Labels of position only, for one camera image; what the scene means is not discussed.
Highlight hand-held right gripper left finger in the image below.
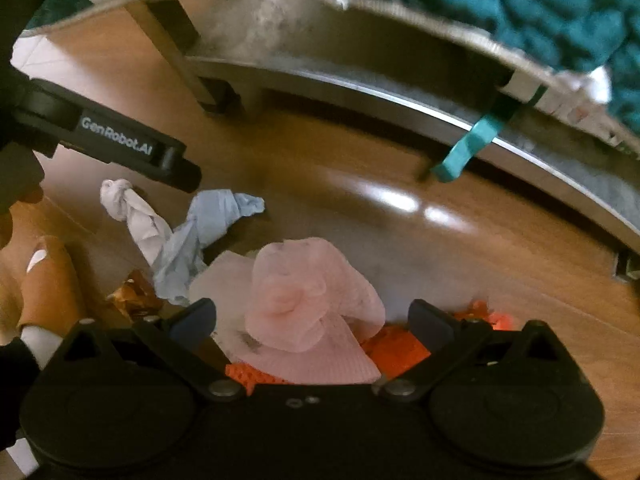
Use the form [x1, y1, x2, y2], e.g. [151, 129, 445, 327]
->
[60, 298, 248, 403]

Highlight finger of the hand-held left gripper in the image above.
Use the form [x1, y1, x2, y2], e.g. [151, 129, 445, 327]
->
[159, 144, 202, 194]

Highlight teal cream zigzag quilt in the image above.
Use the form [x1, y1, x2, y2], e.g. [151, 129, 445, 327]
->
[22, 0, 640, 136]

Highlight blue tissue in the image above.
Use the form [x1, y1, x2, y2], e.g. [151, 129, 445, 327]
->
[152, 189, 266, 306]

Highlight orange candy wrapper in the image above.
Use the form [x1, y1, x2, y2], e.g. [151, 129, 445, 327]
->
[106, 270, 163, 321]

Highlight teal ribbon strap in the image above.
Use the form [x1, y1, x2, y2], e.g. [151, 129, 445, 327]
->
[431, 87, 548, 183]

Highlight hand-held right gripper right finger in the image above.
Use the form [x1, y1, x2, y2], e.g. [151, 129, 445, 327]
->
[372, 299, 576, 403]

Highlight twisted white tissue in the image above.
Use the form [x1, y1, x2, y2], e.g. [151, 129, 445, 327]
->
[100, 178, 173, 266]

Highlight pink paper cloth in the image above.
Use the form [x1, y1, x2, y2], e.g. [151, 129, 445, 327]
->
[189, 236, 386, 385]

